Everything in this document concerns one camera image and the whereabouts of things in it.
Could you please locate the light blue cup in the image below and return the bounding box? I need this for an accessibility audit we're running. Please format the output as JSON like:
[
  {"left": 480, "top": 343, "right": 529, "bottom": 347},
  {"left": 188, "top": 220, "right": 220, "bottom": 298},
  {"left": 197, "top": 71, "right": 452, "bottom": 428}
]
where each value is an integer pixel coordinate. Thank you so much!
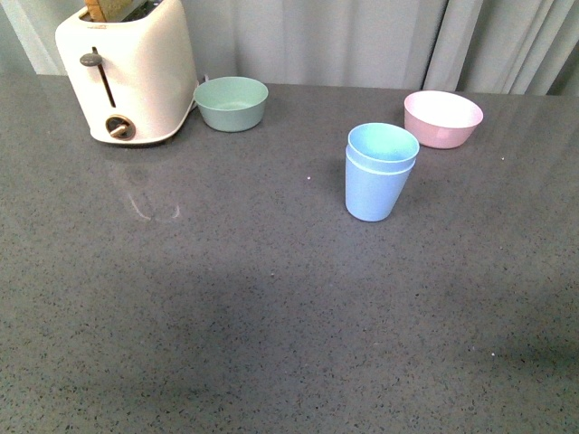
[{"left": 346, "top": 123, "right": 420, "bottom": 173}]

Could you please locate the green bowl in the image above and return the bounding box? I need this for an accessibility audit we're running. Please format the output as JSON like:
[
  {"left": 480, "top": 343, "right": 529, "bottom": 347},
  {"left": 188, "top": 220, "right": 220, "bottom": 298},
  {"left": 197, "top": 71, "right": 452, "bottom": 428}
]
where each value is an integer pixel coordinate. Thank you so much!
[{"left": 194, "top": 77, "right": 269, "bottom": 133}]

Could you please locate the pink bowl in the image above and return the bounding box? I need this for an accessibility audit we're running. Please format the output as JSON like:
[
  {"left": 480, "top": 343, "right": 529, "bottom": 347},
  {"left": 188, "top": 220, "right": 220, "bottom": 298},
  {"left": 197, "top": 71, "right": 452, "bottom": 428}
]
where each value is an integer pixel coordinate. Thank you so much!
[{"left": 403, "top": 90, "right": 484, "bottom": 149}]

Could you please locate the white toaster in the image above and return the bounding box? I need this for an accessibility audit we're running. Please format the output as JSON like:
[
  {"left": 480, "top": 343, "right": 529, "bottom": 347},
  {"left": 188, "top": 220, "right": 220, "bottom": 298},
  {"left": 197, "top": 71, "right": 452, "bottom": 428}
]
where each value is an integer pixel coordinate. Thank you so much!
[{"left": 55, "top": 1, "right": 198, "bottom": 146}]

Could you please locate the toast slice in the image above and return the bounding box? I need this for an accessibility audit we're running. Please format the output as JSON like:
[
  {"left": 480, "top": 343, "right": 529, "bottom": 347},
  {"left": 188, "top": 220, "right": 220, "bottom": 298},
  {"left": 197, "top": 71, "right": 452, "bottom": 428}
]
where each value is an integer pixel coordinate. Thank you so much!
[{"left": 84, "top": 0, "right": 133, "bottom": 23}]

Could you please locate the grey curtain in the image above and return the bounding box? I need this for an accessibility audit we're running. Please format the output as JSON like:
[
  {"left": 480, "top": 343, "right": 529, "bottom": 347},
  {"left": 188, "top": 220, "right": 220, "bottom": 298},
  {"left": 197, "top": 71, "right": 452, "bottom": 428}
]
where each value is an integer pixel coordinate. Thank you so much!
[{"left": 0, "top": 0, "right": 579, "bottom": 97}]

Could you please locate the white toaster cable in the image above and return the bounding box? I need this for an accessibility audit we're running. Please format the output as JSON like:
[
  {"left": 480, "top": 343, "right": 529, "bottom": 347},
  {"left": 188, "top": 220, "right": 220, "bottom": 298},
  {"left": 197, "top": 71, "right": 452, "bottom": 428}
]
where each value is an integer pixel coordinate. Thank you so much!
[{"left": 189, "top": 74, "right": 212, "bottom": 114}]

